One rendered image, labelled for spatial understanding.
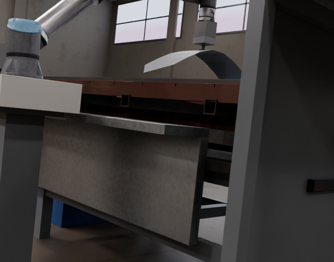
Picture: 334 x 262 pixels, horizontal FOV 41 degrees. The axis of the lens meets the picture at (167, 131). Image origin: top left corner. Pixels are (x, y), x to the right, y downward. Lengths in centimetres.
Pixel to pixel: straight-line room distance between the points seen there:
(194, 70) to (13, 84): 962
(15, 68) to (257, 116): 97
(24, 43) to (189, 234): 87
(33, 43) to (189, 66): 959
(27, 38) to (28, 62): 8
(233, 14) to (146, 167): 898
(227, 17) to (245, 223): 968
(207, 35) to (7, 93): 95
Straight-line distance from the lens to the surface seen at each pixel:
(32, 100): 153
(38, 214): 245
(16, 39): 167
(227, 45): 1036
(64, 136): 205
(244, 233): 96
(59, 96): 157
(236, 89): 138
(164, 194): 152
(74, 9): 188
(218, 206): 223
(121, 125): 144
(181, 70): 1133
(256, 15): 96
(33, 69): 165
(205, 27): 204
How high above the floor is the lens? 71
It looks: 2 degrees down
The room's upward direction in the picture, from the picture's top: 6 degrees clockwise
